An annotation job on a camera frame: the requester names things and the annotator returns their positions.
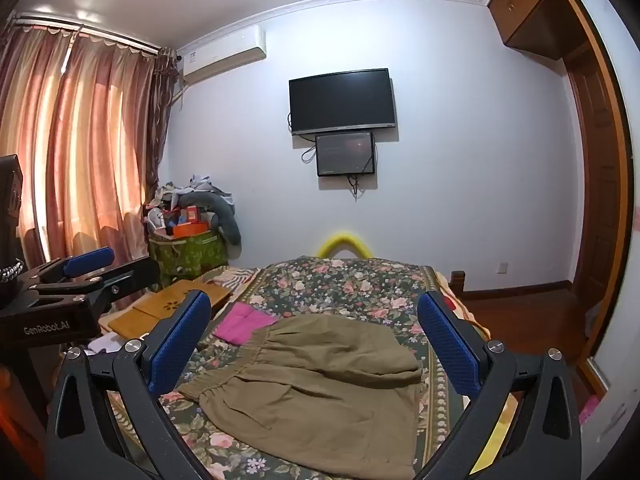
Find light wooden folding table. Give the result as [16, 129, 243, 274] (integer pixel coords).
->
[107, 279, 236, 341]

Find wooden overhead cabinet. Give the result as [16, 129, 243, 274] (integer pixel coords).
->
[487, 0, 571, 61]

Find pink curtain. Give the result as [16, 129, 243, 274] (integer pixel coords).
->
[0, 15, 178, 271]

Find small black wall monitor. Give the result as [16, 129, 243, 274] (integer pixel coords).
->
[315, 131, 376, 177]

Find grey plush pillow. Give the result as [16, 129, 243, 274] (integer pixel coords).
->
[180, 192, 242, 246]

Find black wall television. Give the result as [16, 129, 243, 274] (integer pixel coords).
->
[288, 68, 397, 136]

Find pile of clothes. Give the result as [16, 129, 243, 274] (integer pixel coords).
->
[145, 174, 236, 231]

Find colourful plush blanket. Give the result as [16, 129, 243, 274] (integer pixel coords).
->
[430, 267, 521, 466]

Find dark floral bedspread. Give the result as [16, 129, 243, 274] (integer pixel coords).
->
[107, 256, 481, 480]

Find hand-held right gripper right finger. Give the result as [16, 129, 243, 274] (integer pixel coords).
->
[416, 290, 583, 480]

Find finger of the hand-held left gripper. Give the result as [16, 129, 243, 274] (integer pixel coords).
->
[22, 246, 116, 287]
[30, 258, 161, 314]

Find pink folded cloth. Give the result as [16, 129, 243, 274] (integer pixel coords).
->
[214, 302, 278, 346]

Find white air conditioner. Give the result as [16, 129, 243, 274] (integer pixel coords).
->
[176, 24, 267, 86]

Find green fabric storage box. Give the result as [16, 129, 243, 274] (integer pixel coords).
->
[148, 230, 230, 291]

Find wooden door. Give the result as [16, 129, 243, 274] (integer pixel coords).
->
[565, 45, 626, 361]

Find yellow curved foam tube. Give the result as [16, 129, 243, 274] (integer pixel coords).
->
[317, 230, 371, 259]

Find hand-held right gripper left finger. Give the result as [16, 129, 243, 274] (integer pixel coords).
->
[45, 290, 213, 480]

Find olive green pants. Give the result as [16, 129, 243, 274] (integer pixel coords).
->
[177, 314, 422, 480]

